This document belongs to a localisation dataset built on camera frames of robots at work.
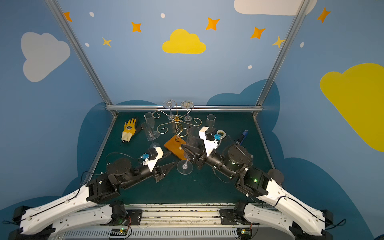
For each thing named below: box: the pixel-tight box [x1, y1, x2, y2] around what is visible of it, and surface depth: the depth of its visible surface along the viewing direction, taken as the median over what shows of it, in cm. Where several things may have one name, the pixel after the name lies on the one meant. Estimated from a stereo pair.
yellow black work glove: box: [121, 118, 136, 143], surface depth 109 cm
